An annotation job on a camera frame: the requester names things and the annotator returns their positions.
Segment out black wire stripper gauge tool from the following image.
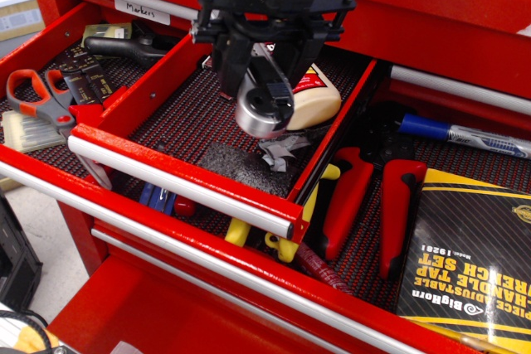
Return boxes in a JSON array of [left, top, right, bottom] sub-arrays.
[[54, 45, 116, 105]]

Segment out large red lower drawer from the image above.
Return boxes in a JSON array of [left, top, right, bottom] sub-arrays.
[[1, 17, 529, 353]]

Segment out blue BIC marker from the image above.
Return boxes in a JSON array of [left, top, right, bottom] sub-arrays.
[[398, 114, 530, 159]]

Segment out grey orange scissors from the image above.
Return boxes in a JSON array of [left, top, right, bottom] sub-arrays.
[[5, 68, 114, 192]]

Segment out clear plastic bit case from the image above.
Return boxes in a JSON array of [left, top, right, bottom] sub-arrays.
[[1, 110, 66, 153]]

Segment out black box on floor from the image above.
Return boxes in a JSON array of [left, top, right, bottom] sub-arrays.
[[1, 192, 43, 311]]

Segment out red threadlocker tube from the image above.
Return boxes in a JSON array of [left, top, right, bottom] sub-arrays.
[[295, 243, 353, 294]]

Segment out BigHorn tap wrench set box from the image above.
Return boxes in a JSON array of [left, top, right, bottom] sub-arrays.
[[396, 169, 530, 353]]

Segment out black spring clamp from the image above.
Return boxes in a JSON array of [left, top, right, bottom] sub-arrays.
[[84, 20, 181, 69]]

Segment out Titebond wood glue bottle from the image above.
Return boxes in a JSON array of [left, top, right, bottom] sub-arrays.
[[266, 44, 341, 131]]

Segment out black foam pad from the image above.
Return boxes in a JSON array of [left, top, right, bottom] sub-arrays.
[[197, 142, 300, 197]]

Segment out white Markers label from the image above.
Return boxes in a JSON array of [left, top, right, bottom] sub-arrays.
[[114, 0, 171, 26]]

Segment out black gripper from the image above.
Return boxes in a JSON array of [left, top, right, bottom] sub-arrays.
[[191, 0, 356, 98]]

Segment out yellow handled tool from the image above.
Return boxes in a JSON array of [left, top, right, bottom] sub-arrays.
[[225, 183, 319, 263]]

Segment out silver box cutter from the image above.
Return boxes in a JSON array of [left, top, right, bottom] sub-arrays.
[[235, 43, 295, 139]]

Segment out small red middle drawer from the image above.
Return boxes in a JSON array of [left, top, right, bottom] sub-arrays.
[[69, 46, 378, 217]]

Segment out red round handle knob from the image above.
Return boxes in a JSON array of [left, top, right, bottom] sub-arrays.
[[173, 196, 196, 217]]

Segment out red tool chest cabinet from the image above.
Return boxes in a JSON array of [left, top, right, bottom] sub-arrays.
[[22, 0, 531, 354]]

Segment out red black crimping pliers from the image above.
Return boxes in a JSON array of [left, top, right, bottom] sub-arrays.
[[316, 101, 426, 279]]

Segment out blue handled tool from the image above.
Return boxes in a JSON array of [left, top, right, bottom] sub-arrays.
[[139, 182, 176, 216]]

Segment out small packet of blades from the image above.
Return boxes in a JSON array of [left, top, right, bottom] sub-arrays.
[[81, 22, 132, 46]]

